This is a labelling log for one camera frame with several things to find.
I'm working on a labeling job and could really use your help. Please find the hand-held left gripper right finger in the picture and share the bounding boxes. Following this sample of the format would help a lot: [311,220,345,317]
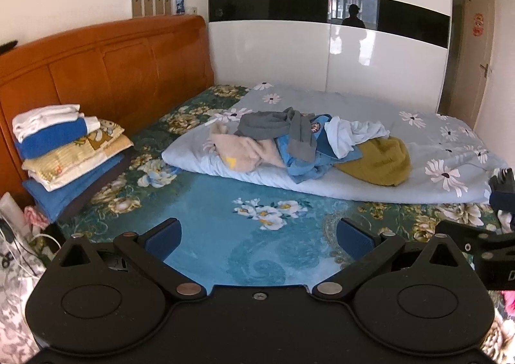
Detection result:
[312,218,473,302]

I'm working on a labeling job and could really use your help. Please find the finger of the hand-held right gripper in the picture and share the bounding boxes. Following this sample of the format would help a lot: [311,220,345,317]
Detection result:
[435,220,489,257]

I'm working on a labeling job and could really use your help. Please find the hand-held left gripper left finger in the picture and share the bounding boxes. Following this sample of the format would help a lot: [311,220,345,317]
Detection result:
[47,218,208,302]

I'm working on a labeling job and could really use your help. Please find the grey pants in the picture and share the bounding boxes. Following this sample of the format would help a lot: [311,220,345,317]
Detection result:
[234,107,318,161]

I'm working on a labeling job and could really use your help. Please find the dark clothes pile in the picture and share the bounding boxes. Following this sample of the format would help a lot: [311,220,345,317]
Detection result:
[489,168,515,234]

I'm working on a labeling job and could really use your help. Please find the bright pink cloth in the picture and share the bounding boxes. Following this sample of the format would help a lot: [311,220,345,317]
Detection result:
[499,291,515,318]

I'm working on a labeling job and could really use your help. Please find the teal floral bed sheet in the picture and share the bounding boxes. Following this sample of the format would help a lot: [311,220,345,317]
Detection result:
[24,84,515,296]

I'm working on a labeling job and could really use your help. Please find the mustard yellow sweater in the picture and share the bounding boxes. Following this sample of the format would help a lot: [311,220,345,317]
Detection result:
[333,135,412,187]

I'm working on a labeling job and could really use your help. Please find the dark brown pillow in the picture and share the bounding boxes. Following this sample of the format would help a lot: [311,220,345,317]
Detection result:
[56,151,134,224]

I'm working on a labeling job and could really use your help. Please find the blue fleece jacket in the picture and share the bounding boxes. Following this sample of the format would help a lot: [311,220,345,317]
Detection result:
[276,114,363,183]

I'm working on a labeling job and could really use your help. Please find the white shirt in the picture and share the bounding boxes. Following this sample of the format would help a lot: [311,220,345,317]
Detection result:
[324,117,391,159]

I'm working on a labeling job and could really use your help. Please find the beige fleece garment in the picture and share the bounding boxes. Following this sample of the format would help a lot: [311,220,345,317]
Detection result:
[209,123,287,171]

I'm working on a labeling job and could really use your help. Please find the pale pink crumpled cloth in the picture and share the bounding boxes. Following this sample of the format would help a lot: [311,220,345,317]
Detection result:
[24,206,51,229]

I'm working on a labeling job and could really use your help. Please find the light blue daisy quilt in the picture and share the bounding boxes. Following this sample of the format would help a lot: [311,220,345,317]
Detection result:
[161,81,510,204]

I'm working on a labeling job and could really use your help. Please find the blue folded towel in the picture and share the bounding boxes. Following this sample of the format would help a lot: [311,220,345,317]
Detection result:
[15,117,101,160]

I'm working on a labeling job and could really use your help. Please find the white paper bag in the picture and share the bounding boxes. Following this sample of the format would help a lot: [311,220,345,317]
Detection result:
[0,191,33,245]

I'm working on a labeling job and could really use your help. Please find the beige room door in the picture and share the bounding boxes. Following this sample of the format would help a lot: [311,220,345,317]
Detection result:
[454,0,496,132]

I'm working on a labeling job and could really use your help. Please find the grey white patterned cloth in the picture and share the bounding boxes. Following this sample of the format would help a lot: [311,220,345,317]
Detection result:
[0,227,50,364]

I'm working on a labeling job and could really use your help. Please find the white folded cloth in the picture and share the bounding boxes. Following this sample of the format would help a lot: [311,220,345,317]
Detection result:
[12,104,81,143]

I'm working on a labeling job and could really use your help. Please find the orange wooden headboard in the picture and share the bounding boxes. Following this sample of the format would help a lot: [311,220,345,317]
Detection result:
[0,14,216,206]

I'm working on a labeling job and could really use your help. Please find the glossy white wardrobe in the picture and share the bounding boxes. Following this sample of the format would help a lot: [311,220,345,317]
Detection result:
[204,0,455,115]

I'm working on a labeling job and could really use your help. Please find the white cable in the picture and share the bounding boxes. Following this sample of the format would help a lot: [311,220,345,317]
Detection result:
[0,222,62,281]

